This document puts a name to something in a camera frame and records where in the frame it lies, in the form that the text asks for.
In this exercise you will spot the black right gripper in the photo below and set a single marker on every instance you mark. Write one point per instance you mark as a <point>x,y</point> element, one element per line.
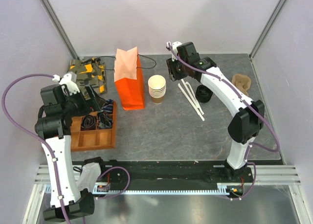
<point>173,75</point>

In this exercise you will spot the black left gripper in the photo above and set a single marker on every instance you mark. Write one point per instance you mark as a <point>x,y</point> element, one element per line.
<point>93,104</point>

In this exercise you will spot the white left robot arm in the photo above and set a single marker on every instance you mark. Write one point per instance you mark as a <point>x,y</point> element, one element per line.
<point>70,198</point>

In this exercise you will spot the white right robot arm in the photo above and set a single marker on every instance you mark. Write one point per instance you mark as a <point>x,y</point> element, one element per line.
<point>245,124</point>

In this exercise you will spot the white wrapped straw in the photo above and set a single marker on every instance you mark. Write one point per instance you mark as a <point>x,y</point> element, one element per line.
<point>190,96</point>
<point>191,102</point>
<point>194,98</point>

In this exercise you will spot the black coiled belt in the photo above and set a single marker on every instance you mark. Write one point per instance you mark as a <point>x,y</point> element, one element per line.
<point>89,123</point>

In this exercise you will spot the stack of paper cups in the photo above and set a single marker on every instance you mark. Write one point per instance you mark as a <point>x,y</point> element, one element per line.
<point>157,88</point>

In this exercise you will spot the striped blue necktie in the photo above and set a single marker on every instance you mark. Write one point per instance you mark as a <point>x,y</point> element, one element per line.
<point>108,106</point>

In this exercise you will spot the orange wooden compartment tray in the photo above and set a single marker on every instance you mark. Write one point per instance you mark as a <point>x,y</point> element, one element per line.
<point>95,139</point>

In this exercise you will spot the stack of black lids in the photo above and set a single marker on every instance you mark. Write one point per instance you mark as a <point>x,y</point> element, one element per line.
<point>203,94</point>

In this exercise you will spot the camouflage folded cloth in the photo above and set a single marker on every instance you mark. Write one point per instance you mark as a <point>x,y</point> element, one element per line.
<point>89,72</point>

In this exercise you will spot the orange paper bag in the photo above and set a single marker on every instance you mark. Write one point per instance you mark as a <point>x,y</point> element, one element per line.
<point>128,79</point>

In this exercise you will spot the cardboard cup carrier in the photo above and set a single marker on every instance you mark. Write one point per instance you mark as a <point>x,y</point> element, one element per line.
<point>242,83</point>

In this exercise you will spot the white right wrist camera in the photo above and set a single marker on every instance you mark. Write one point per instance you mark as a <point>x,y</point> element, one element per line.
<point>173,47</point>

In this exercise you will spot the aluminium cable duct rail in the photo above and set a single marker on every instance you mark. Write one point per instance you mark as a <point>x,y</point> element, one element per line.
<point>161,191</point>

